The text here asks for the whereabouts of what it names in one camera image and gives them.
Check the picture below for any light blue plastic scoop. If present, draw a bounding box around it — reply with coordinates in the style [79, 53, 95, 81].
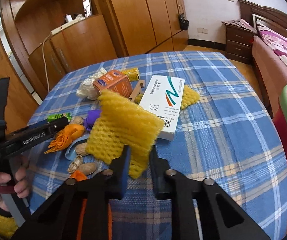
[65, 134, 89, 161]

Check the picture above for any orange mesh net bag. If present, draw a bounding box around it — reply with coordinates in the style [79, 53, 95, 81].
[44, 124, 85, 154]

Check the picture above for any yellow foam fruit net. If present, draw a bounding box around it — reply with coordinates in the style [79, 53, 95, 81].
[85, 90, 164, 179]

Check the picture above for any white medicine box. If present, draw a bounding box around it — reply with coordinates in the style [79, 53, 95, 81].
[139, 75, 185, 141]

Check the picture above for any orange waffle cloth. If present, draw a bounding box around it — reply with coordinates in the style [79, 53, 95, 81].
[70, 170, 88, 181]

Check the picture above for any left hand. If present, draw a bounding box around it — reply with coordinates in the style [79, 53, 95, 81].
[0, 161, 30, 212]

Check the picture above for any peanut shell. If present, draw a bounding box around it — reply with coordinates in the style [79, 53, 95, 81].
[67, 154, 83, 174]
[78, 163, 97, 176]
[75, 142, 89, 156]

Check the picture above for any green snack wrapper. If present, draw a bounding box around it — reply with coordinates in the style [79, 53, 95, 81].
[47, 113, 72, 122]

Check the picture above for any blue plaid tablecloth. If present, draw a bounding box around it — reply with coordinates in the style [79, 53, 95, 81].
[25, 51, 287, 239]

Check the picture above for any purple plastic wrapper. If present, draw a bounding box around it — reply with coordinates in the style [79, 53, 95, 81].
[83, 109, 101, 131]

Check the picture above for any orange cardboard box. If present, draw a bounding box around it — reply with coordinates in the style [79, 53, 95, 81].
[92, 70, 133, 98]

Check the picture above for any white power strip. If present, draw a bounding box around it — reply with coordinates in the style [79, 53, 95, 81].
[50, 18, 85, 36]

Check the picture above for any curved wooden shelf cabinet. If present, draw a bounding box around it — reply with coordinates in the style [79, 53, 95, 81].
[0, 0, 117, 98]

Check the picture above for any cardboard strip piece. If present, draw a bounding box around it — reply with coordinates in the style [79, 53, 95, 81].
[129, 80, 146, 102]

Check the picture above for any small yellow packet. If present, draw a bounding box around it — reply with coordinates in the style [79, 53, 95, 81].
[121, 68, 140, 82]

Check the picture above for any small photo card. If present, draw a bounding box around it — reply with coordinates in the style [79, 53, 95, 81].
[83, 0, 92, 18]

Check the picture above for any dark wooden nightstand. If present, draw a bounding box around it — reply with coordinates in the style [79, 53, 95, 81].
[224, 23, 255, 64]

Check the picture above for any bed with purple quilt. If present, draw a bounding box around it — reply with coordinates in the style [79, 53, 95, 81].
[239, 0, 287, 117]

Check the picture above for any folded cloth on nightstand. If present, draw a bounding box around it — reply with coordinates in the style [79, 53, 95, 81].
[222, 19, 257, 34]

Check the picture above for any black bag on wardrobe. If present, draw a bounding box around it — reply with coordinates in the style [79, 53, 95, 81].
[178, 13, 189, 31]

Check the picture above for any wooden wardrobe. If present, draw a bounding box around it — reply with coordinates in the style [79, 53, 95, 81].
[94, 0, 188, 57]

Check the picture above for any white power cable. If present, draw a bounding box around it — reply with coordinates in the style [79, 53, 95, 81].
[41, 32, 53, 94]

